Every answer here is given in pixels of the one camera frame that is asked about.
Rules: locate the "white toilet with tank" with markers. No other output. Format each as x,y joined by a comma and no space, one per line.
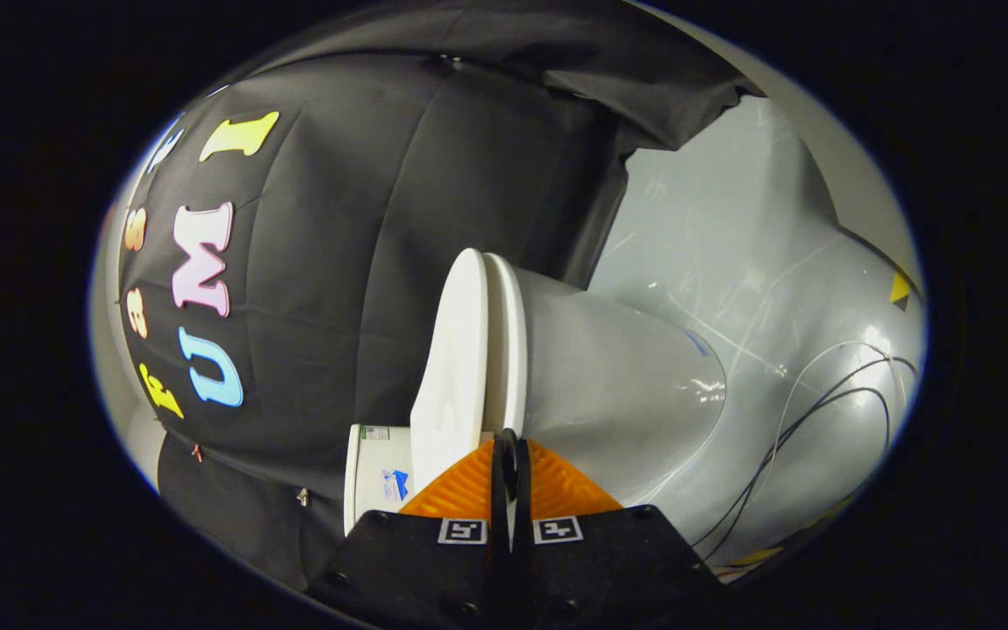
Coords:
618,394

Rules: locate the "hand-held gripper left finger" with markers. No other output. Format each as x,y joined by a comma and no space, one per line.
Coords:
416,569

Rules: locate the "white toilet lid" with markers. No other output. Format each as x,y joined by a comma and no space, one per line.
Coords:
456,350

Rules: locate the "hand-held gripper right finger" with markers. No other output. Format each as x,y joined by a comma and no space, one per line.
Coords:
609,569

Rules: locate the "black backdrop cloth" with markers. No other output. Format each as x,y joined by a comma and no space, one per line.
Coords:
338,262

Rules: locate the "yellow triangular floor sticker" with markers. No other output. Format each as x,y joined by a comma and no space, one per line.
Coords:
899,288

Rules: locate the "white toilet seat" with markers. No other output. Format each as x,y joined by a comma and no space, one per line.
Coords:
508,350

